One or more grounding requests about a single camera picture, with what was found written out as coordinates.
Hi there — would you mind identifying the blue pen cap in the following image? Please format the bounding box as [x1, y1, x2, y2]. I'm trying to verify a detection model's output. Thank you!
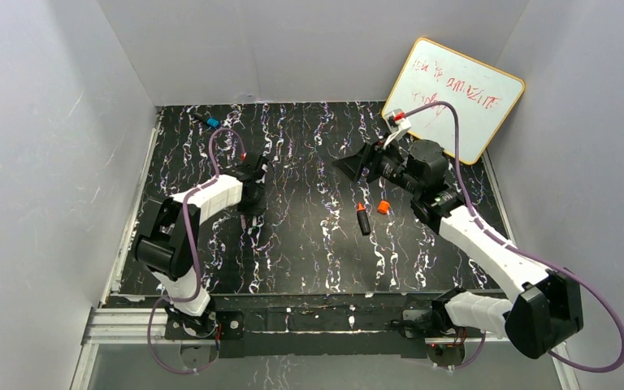
[206, 118, 221, 128]

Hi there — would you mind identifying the orange highlighter cap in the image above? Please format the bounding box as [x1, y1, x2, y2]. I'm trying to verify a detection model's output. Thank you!
[377, 200, 390, 215]

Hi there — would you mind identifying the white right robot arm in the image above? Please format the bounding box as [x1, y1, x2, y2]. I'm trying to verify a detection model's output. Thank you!
[332, 140, 584, 358]

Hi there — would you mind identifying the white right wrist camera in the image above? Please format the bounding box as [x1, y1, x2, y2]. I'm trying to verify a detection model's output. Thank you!
[382, 110, 412, 150]

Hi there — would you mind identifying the aluminium rail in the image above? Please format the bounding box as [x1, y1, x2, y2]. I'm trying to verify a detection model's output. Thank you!
[81, 308, 167, 345]

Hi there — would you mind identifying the black orange highlighter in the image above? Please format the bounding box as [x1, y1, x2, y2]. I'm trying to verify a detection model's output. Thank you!
[356, 202, 371, 236]

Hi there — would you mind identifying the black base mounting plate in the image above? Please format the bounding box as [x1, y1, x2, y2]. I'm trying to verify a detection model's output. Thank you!
[165, 292, 481, 359]

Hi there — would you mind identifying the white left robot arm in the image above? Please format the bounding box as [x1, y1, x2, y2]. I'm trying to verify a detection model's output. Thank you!
[130, 153, 270, 317]

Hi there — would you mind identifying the yellow-framed whiteboard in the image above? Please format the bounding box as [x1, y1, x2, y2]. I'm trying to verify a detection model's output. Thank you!
[381, 38, 526, 165]

